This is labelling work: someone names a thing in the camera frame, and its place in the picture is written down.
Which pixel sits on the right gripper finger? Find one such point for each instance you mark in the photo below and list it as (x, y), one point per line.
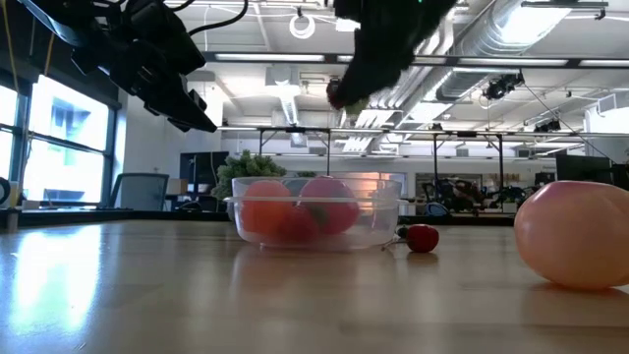
(373, 74)

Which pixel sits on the small toy strawberry with leaf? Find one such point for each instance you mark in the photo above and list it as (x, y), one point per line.
(335, 98)

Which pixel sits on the orange toy tangerine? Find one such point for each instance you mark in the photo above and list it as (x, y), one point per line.
(263, 206)

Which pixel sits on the toy watermelon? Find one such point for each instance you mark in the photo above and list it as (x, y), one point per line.
(298, 186)

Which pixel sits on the red toy apple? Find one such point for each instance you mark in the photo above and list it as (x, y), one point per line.
(334, 206)

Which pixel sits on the clear plastic tupperware container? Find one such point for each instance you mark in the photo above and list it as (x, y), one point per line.
(383, 216)

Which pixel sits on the large toy strawberry with leaves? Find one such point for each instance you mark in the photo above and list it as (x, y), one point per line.
(295, 227)

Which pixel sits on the red toy cherry with stem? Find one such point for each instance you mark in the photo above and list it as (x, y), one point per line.
(422, 239)

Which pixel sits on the pink-orange toy peach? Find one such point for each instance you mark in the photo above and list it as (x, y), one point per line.
(570, 236)

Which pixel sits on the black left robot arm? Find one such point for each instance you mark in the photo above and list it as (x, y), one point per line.
(98, 24)

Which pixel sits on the dark computer monitor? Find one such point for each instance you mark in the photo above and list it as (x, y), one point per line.
(201, 167)

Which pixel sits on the large bright window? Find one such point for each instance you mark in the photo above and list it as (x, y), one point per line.
(69, 128)

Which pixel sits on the green spiky artificial plant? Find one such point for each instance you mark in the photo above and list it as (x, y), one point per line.
(245, 169)

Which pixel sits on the office chair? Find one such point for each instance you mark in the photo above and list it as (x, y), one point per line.
(140, 192)

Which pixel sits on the black ceiling spotlight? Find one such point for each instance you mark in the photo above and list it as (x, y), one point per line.
(501, 87)

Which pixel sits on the dark wide monitor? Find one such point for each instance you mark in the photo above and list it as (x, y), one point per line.
(582, 169)

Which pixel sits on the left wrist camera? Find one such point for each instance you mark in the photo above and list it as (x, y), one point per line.
(167, 44)

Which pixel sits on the distant black station frame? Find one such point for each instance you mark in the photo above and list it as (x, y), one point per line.
(435, 167)

